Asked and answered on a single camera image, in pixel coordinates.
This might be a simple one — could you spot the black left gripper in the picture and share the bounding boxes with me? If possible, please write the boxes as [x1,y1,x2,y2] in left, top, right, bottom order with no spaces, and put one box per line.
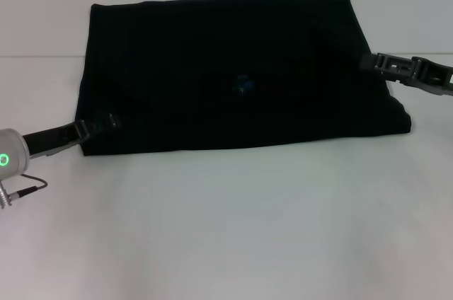
[21,112,122,158]

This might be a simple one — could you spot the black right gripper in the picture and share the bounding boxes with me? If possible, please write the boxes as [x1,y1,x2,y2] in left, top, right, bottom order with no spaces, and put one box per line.
[359,52,453,98]

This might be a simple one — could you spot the black shirt with FREE print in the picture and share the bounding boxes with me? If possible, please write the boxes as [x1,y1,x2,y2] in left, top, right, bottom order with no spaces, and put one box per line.
[75,0,412,158]

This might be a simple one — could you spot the left arm cable with plug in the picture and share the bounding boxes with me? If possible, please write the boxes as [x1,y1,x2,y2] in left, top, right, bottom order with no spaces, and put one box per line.
[0,173,49,209]

